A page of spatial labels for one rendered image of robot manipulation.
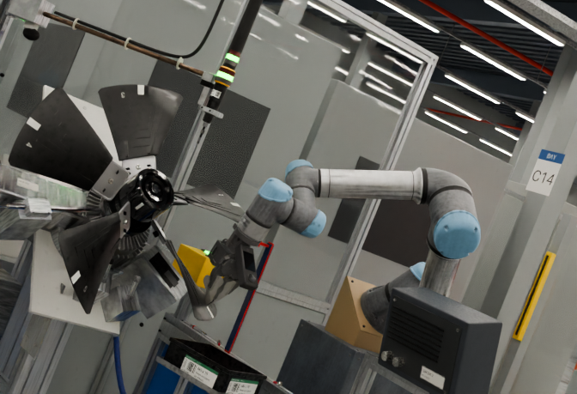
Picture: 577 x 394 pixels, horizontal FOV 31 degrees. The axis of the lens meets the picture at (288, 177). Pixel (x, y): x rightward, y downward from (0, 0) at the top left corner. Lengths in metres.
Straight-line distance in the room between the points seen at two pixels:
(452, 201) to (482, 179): 4.65
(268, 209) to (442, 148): 4.55
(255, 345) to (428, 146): 3.31
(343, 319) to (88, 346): 0.93
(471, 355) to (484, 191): 5.06
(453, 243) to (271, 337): 1.46
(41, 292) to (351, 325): 0.93
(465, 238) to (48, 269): 1.05
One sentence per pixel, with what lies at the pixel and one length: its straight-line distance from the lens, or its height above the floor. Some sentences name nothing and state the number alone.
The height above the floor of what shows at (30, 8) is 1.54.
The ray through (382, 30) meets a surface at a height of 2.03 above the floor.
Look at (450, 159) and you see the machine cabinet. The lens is 7.12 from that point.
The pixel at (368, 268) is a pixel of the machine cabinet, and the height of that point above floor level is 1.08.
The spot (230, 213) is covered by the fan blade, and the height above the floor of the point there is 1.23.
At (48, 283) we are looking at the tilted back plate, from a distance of 2.72.
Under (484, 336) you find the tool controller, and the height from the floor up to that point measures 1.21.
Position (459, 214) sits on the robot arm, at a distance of 2.66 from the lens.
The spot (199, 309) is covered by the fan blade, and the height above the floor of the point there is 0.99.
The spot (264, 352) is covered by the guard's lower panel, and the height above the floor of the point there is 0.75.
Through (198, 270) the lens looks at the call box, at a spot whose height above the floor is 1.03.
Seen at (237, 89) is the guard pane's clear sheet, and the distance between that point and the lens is 3.64.
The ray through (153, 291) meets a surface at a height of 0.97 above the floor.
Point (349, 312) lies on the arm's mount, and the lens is 3.12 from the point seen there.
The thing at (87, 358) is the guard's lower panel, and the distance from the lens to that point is 3.62.
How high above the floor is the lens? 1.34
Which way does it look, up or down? 1 degrees up
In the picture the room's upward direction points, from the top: 22 degrees clockwise
